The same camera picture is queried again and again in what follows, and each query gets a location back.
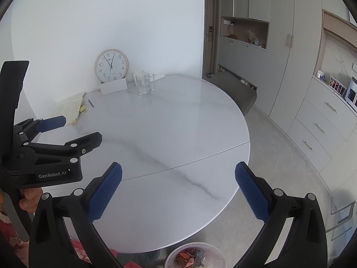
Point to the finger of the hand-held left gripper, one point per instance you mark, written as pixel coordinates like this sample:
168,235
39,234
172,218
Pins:
83,143
53,122

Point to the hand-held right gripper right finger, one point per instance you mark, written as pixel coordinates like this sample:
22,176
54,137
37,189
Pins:
252,192

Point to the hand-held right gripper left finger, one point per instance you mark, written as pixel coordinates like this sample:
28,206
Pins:
104,192

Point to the pink trash bin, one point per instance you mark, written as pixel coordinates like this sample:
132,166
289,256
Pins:
214,252

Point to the person's left hand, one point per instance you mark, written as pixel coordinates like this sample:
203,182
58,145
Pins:
30,201

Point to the beige notebook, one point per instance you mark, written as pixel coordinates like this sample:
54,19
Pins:
68,109

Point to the yellow sticky notes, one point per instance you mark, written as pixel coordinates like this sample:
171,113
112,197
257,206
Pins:
83,109

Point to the dark pen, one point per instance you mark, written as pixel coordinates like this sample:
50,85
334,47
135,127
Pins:
91,103

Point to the white card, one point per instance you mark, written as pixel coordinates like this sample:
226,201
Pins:
113,87

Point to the red floral clothing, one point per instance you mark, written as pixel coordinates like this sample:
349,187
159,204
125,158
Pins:
81,252

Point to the grey drawer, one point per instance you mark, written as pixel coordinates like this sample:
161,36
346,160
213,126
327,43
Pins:
319,128
332,109
308,145

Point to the grey chair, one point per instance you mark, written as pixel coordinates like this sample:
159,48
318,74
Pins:
237,95

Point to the tall grey wardrobe cabinet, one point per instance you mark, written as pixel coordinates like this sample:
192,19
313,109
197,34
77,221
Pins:
279,61

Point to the small white cup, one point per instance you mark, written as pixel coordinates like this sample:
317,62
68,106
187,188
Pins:
320,75

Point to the white dish rack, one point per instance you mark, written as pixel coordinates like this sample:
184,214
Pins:
337,85

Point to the white countertop appliance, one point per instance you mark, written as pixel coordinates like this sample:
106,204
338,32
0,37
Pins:
352,90

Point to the clear plastic bag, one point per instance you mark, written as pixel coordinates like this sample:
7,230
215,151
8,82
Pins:
255,39

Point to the brown door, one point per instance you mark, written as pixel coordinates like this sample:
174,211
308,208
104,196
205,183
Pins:
211,30

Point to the round white wall clock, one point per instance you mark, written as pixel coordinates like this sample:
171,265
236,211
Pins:
111,65

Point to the metal frame stool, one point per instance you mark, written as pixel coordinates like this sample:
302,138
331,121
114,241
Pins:
344,215

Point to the wooden wall niche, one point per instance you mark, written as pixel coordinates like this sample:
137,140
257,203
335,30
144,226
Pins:
242,25

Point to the beige wall cabinet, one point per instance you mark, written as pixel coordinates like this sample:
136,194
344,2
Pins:
334,22

